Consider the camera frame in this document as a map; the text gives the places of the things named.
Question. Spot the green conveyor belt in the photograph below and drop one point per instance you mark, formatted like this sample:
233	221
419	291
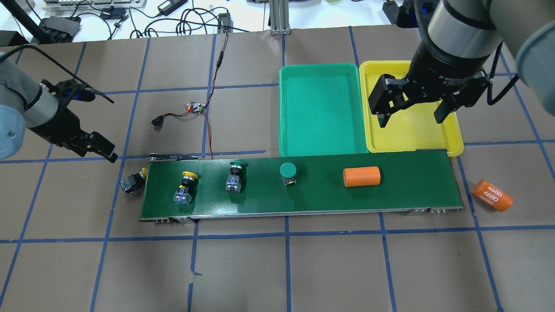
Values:
410	181

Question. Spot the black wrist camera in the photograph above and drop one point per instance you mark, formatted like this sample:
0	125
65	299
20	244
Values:
69	90

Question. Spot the yellow push button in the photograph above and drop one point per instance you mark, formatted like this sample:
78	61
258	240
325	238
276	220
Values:
134	182
183	193

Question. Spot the yellow plastic tray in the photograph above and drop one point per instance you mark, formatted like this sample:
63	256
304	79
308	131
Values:
408	130

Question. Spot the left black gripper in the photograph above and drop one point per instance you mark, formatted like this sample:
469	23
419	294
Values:
55	125

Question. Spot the green push button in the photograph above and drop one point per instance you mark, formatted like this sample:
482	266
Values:
288	172
234	180

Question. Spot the orange cylinder printed 4680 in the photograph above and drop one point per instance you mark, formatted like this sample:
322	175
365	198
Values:
492	195

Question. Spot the green plastic tray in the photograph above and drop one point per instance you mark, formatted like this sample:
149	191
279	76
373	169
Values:
320	110

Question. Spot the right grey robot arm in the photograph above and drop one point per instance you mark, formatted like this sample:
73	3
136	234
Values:
461	35

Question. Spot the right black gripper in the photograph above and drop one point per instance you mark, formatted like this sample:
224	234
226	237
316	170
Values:
442	65

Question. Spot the small green circuit board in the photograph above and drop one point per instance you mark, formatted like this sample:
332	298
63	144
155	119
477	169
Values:
194	107

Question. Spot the plain orange cylinder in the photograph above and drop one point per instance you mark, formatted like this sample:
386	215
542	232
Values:
361	176

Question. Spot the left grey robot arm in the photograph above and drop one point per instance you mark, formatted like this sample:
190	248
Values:
42	108

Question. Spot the aluminium frame post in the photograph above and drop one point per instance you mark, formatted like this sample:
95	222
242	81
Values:
279	17

